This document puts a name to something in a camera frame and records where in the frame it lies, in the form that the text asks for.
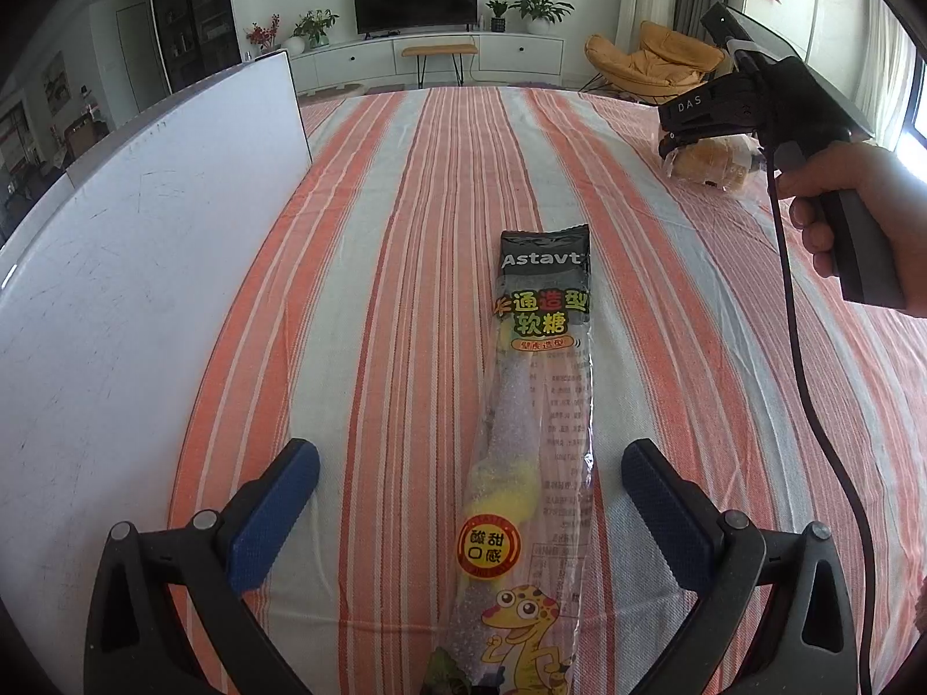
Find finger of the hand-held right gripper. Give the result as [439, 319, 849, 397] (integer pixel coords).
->
[658, 130, 761, 160]

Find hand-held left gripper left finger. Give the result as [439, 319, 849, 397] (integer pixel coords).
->
[83, 438, 323, 695]

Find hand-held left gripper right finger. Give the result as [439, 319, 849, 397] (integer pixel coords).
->
[621, 438, 859, 695]

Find bread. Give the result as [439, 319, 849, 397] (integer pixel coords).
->
[670, 134, 769, 193]

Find long black-topped candy packet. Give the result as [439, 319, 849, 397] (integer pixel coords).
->
[420, 226, 598, 695]

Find white cardboard box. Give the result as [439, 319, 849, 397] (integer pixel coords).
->
[0, 50, 314, 695]

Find person's right hand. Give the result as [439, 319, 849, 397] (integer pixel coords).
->
[775, 142, 927, 320]

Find orange lounge chair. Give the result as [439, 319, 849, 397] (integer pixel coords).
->
[585, 20, 725, 104]

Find white curtain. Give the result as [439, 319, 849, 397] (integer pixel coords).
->
[855, 0, 921, 146]

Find white television cabinet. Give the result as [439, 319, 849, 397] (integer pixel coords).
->
[286, 32, 566, 88]

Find large leafy potted plant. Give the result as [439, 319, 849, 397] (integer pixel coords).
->
[510, 0, 573, 36]

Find small wooden bench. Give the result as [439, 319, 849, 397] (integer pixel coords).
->
[402, 43, 479, 88]

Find orange striped tablecloth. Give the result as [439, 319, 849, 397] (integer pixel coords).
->
[166, 87, 927, 695]

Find flat screen television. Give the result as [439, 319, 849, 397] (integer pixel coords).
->
[352, 0, 480, 37]

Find plant in white pot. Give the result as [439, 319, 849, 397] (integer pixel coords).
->
[293, 9, 340, 52]

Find red flowers in vase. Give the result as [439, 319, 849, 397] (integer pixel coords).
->
[244, 14, 282, 55]

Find dark display cabinet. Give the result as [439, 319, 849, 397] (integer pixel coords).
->
[148, 0, 242, 94]

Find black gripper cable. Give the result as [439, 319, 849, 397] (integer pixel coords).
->
[766, 148, 874, 695]

